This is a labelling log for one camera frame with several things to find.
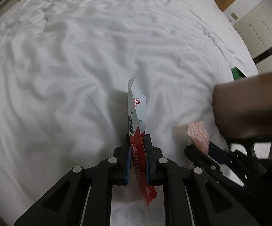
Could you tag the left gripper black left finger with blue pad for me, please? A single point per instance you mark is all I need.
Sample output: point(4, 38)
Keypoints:
point(82, 196)

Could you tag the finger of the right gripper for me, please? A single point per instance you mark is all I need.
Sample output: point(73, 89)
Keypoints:
point(246, 168)
point(199, 159)

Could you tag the white wardrobe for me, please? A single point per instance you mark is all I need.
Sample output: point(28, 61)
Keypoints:
point(256, 31)

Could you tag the green tray box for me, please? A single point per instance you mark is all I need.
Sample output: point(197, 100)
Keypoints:
point(237, 74)

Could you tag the pink striped candy packet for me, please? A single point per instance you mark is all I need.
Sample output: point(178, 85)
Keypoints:
point(199, 136)

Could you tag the red white snack bag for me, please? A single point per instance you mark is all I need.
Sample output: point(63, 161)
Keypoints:
point(136, 105)

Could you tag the white bed duvet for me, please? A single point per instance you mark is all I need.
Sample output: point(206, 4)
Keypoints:
point(64, 72)

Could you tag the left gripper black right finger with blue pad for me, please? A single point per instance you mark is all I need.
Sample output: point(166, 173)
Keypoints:
point(192, 196)

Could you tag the wall socket plate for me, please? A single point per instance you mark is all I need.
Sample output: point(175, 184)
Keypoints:
point(234, 16)

